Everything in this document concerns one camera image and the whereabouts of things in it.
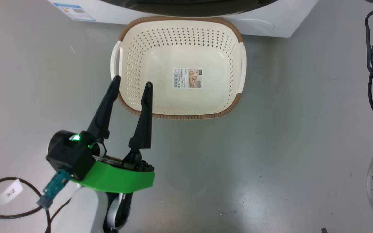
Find round drain filter cover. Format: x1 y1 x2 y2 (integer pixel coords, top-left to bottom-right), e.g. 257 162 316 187
238 19 275 35

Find white cable tag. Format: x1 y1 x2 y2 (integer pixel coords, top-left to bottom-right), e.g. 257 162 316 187
0 179 23 207

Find paper label inside basket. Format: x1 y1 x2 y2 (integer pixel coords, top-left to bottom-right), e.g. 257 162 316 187
173 67 203 89

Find cream perforated laundry basket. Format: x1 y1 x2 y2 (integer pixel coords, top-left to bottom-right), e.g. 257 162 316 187
110 16 247 121

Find white washing machine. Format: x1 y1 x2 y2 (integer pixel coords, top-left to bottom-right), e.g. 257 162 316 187
47 0 319 38

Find blue energy label sticker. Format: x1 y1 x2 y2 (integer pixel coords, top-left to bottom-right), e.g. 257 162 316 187
53 3 97 22

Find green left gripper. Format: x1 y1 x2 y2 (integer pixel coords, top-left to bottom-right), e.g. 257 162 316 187
71 75 155 194

